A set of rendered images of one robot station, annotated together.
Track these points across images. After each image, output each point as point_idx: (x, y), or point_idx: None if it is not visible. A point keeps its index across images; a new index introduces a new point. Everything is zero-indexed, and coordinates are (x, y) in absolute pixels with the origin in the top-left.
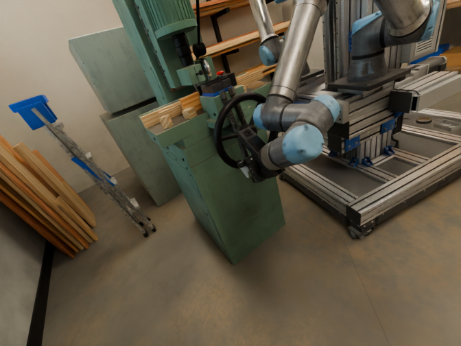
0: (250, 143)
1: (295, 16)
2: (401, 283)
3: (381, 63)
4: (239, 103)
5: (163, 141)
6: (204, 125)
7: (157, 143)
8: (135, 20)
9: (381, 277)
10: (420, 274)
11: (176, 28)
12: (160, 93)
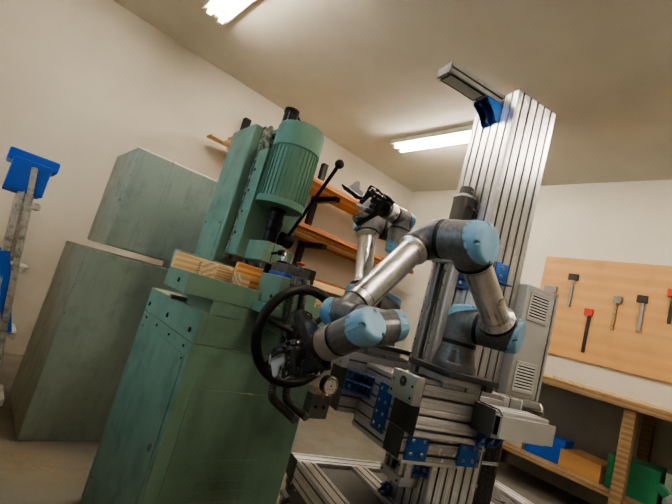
0: (305, 324)
1: (398, 248)
2: None
3: (469, 358)
4: (305, 301)
5: (191, 285)
6: (248, 304)
7: (178, 285)
8: (242, 175)
9: None
10: None
11: (283, 202)
12: (209, 252)
